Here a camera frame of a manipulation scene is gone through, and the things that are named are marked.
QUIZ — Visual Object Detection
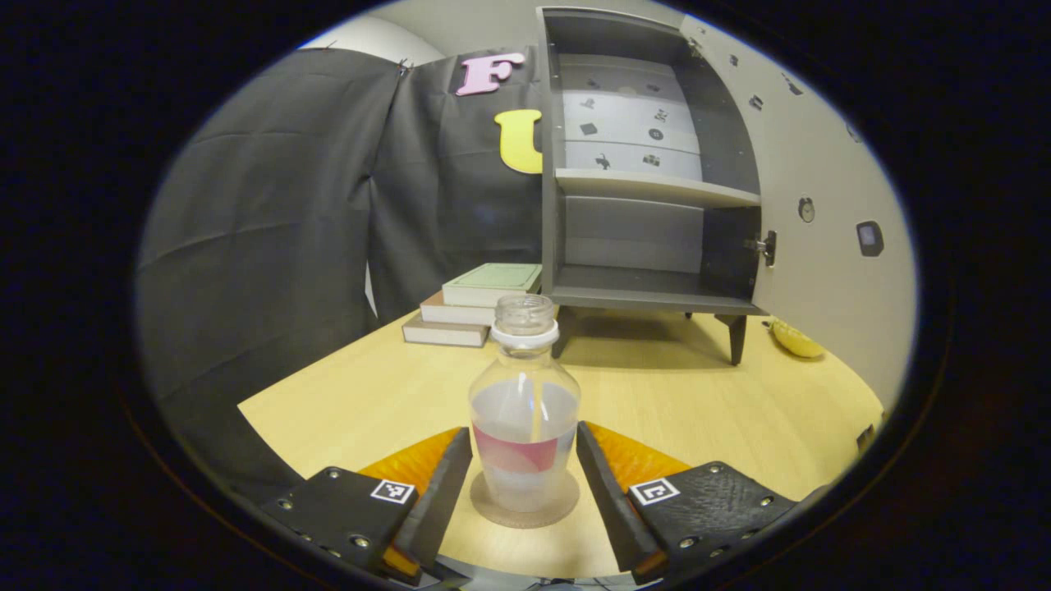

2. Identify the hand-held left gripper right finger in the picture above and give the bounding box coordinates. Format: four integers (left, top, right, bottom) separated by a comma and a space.
575, 421, 797, 585

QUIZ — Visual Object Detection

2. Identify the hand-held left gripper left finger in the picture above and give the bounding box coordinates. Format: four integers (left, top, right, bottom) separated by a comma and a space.
261, 427, 475, 585

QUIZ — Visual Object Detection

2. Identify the round brown coaster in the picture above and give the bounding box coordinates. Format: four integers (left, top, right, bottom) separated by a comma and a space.
470, 470, 581, 529

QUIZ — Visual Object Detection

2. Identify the clear plastic bottle pink label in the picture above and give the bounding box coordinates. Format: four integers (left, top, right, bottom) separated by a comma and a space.
468, 294, 581, 514

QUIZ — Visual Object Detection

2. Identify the grey cabinet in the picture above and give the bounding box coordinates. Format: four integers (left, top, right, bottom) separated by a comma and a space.
538, 7, 773, 366

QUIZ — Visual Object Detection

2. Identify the grey book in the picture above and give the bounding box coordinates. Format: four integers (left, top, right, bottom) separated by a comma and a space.
402, 314, 491, 348

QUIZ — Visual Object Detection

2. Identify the brown book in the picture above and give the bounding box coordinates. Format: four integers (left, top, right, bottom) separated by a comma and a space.
420, 290, 498, 327

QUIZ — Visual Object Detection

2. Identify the green book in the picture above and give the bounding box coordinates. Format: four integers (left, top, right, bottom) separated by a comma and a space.
442, 263, 543, 309

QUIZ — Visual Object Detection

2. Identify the yellow plush fruit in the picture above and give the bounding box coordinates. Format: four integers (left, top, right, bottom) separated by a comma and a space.
764, 318, 826, 360

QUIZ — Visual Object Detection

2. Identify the black backdrop cloth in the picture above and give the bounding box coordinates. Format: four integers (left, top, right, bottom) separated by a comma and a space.
135, 45, 547, 502

